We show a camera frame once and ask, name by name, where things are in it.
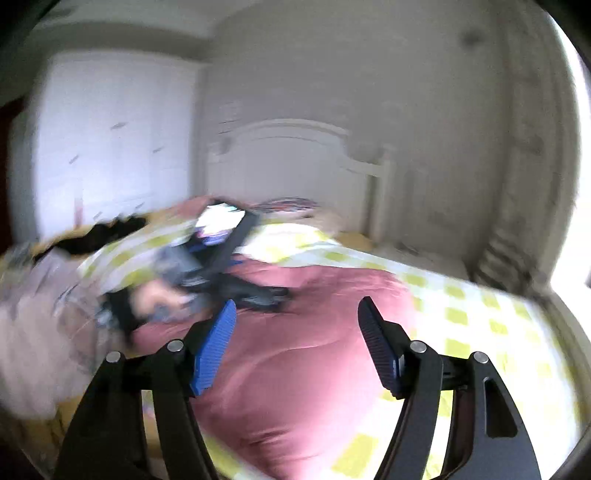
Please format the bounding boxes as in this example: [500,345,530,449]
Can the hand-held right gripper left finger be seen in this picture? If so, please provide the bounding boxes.
[53,299,238,480]

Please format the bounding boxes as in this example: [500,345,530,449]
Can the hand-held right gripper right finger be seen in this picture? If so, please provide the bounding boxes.
[358,296,543,480]

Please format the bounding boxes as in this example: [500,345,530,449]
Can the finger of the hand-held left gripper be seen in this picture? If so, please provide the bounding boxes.
[222,276,291,310]

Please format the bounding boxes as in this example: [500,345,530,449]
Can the pink quilted jacket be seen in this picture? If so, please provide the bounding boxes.
[131,258,419,480]

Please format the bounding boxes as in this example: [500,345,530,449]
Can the person's left hand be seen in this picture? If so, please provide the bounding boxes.
[133,280,191,320]

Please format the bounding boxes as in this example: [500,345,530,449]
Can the yellow checked bed sheet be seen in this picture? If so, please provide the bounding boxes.
[46,208,578,480]

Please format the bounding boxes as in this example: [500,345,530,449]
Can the colourful patterned pillow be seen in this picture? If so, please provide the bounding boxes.
[252,198,319,214]

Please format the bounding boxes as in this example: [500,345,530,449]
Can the white nightstand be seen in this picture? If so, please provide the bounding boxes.
[374,242,469,280]

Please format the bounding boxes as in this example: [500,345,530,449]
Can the yellow cushion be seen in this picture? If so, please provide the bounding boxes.
[335,231,372,252]

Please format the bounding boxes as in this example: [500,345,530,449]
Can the white bed headboard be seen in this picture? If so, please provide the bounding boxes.
[205,119,393,243]

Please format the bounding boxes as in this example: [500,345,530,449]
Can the white wardrobe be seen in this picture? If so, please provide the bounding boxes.
[9,53,204,241]

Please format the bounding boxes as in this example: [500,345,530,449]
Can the window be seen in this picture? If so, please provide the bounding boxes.
[549,46,591,301]

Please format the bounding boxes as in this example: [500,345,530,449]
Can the striped printed curtain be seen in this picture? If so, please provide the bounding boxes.
[475,14,583,296]

